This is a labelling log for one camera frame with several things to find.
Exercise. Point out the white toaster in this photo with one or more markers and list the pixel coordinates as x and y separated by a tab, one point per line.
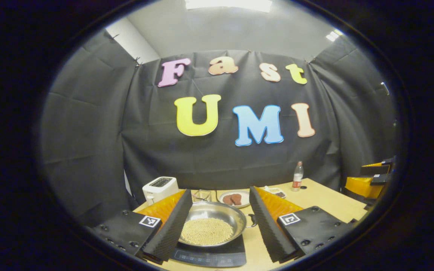
159	188

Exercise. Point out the small ceiling light panel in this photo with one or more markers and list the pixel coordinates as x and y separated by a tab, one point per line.
333	35

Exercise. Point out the red meat slice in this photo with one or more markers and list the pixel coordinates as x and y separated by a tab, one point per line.
227	200
236	199

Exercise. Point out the black induction cooktop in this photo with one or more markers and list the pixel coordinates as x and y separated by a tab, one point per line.
217	256

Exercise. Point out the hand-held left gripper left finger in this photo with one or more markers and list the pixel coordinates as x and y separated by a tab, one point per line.
170	229

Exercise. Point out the red label plastic bottle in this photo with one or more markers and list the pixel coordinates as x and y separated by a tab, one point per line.
297	178

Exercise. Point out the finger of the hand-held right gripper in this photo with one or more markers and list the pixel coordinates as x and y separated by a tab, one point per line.
364	186
379	168

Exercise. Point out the pile of soybeans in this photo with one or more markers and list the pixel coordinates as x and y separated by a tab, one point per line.
207	231

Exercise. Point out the black backdrop cloth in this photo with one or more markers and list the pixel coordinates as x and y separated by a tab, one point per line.
156	150

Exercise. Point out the large ceiling light panel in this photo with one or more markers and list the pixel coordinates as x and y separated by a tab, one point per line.
228	4

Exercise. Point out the white divided bean dish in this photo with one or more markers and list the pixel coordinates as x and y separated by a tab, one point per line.
277	192

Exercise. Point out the round white plate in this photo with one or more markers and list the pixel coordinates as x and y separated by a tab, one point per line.
245	199

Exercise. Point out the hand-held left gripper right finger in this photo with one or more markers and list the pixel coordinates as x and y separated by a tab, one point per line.
269	229

